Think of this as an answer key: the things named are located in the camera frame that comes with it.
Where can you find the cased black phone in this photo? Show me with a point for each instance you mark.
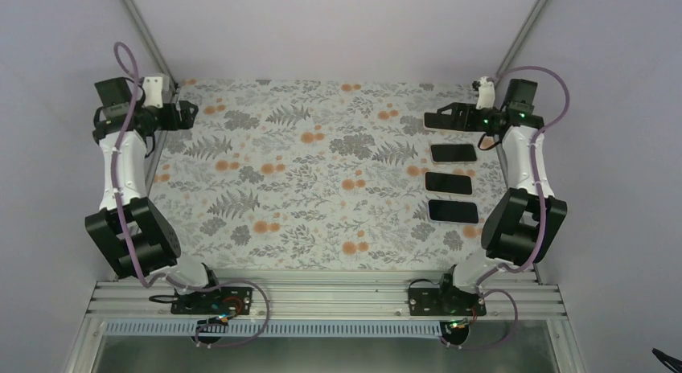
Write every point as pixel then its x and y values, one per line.
pixel 448 183
pixel 452 211
pixel 452 153

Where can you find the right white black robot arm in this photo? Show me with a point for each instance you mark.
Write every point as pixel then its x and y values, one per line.
pixel 521 228

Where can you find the aluminium corner post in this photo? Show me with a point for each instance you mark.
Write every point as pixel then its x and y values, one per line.
pixel 521 36
pixel 135 14

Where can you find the left aluminium corner post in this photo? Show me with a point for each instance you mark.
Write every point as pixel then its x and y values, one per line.
pixel 135 14

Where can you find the black object bottom corner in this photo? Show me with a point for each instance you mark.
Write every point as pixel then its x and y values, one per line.
pixel 671 363

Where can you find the right aluminium corner post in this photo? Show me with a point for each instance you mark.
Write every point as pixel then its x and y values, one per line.
pixel 521 36

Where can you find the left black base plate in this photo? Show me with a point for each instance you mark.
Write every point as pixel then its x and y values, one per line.
pixel 226 301

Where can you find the floral patterned table mat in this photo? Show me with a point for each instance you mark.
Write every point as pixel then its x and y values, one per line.
pixel 303 174

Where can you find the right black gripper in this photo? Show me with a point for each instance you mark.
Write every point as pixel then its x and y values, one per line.
pixel 466 108

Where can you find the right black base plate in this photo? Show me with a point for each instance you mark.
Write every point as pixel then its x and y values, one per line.
pixel 433 302

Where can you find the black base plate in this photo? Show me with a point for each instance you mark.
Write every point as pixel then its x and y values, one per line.
pixel 433 302
pixel 226 301

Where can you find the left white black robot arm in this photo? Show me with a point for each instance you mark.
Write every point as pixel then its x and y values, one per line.
pixel 129 230

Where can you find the grey slotted cable duct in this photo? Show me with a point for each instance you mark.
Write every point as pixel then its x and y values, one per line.
pixel 280 328

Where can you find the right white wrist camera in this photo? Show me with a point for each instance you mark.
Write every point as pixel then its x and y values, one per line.
pixel 485 87

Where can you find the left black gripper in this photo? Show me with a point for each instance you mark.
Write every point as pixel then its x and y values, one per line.
pixel 186 121

